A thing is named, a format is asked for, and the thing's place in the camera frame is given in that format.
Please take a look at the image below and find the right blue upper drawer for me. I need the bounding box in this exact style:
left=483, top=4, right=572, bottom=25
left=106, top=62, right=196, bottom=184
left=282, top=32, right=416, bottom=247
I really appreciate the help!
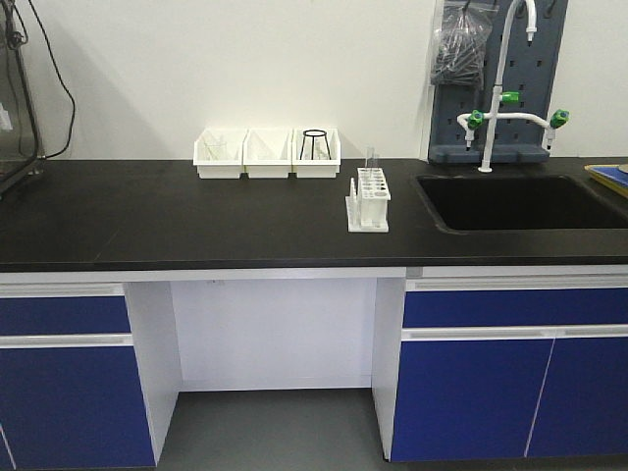
left=403, top=288, right=627, bottom=328

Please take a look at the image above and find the white gooseneck lab faucet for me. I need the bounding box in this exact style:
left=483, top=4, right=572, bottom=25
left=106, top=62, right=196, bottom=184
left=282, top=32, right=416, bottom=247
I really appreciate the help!
left=456, top=1, right=569, bottom=173

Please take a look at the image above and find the yellow and blue tray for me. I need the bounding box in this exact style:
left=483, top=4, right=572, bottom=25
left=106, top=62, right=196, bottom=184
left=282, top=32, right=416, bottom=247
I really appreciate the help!
left=584, top=164, right=627, bottom=197

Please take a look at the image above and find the grey pegboard drying rack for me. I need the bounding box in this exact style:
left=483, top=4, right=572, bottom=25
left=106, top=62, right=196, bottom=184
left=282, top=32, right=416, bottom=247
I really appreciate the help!
left=428, top=1, right=567, bottom=164

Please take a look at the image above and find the clear glass test tube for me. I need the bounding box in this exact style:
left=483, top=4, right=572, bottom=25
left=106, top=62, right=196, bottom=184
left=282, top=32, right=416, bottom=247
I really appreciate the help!
left=365, top=147, right=375, bottom=169

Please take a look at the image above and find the middle white storage bin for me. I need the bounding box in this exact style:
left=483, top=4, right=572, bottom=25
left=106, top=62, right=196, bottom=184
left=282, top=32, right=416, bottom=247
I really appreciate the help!
left=243, top=129, right=293, bottom=179

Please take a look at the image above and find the left blue cabinet door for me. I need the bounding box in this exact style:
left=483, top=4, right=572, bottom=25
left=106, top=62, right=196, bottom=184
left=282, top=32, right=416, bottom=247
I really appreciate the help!
left=1, top=346, right=156, bottom=470

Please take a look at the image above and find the white test tube rack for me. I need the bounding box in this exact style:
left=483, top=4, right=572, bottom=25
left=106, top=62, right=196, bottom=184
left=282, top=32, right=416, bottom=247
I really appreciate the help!
left=345, top=168, right=391, bottom=233

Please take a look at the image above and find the black wire tripod stand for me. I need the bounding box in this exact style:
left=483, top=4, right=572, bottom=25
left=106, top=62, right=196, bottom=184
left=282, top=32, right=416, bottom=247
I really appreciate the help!
left=299, top=129, right=332, bottom=161

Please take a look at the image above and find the left white storage bin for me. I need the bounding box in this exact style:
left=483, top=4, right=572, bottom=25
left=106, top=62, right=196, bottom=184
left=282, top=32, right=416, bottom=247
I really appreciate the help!
left=193, top=128, right=247, bottom=179

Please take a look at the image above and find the black lab sink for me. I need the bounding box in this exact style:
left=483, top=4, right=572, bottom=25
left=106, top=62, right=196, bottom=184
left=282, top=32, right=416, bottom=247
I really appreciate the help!
left=416, top=176, right=627, bottom=233

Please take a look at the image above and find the glass equipment cabinet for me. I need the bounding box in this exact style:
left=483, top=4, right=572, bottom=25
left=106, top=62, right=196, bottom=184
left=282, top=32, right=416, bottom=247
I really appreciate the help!
left=1, top=1, right=43, bottom=194

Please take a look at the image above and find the black power cable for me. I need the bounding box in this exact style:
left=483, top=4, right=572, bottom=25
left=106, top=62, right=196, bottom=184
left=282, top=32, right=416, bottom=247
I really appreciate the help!
left=25, top=0, right=78, bottom=160

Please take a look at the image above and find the blue drawer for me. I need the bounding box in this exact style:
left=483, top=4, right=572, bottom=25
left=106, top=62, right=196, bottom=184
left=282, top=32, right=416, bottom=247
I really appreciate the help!
left=403, top=288, right=627, bottom=328
left=1, top=296, right=131, bottom=336

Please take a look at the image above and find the far right blue cabinet door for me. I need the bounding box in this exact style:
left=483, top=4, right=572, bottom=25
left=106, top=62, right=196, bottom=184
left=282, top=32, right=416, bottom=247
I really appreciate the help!
left=528, top=338, right=627, bottom=457

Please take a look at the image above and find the blue cabinet door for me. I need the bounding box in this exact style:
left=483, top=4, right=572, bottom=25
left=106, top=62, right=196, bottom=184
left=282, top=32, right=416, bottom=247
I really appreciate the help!
left=528, top=338, right=627, bottom=457
left=391, top=340, right=552, bottom=461
left=1, top=346, right=156, bottom=470

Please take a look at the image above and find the left blue upper drawer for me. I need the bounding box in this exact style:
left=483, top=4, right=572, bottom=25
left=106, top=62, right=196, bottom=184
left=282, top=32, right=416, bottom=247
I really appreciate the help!
left=1, top=296, right=131, bottom=336

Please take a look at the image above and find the clear bag of pegs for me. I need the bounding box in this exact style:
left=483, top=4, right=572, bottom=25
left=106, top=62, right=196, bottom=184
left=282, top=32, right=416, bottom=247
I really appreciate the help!
left=430, top=1, right=499, bottom=89

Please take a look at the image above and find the white storage bin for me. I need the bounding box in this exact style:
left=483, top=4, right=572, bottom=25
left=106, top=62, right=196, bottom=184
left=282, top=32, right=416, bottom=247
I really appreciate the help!
left=291, top=128, right=341, bottom=178
left=193, top=128, right=247, bottom=179
left=243, top=129, right=293, bottom=179

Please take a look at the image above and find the right white storage bin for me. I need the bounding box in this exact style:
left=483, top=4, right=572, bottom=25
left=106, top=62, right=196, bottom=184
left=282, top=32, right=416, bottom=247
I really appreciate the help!
left=291, top=128, right=341, bottom=178

